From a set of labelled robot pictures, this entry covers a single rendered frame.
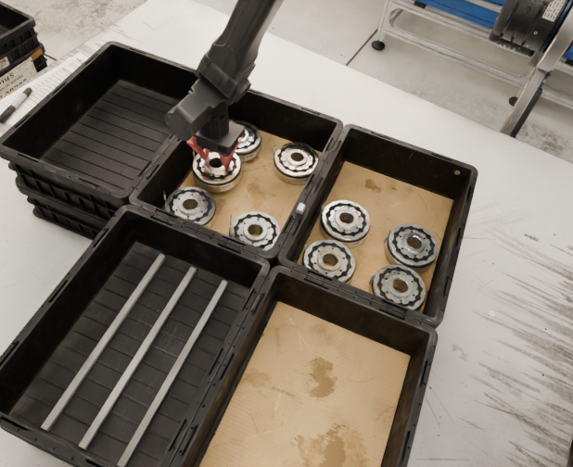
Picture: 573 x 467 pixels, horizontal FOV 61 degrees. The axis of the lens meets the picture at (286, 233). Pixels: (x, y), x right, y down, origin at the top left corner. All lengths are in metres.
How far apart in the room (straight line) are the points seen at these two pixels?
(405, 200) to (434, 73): 1.92
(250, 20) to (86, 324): 0.58
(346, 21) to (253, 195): 2.27
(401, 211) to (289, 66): 0.71
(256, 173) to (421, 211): 0.37
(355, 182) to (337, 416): 0.52
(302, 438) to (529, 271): 0.72
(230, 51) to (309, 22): 2.39
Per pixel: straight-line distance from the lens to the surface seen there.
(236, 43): 0.76
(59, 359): 0.93
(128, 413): 0.87
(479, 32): 2.84
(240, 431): 0.84
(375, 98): 1.55
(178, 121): 0.86
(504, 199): 1.41
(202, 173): 1.04
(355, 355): 0.90
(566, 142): 2.91
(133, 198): 0.94
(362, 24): 3.23
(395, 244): 1.00
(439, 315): 0.87
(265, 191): 1.07
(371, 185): 1.12
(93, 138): 1.21
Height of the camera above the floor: 1.65
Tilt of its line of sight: 55 degrees down
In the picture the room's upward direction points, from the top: 9 degrees clockwise
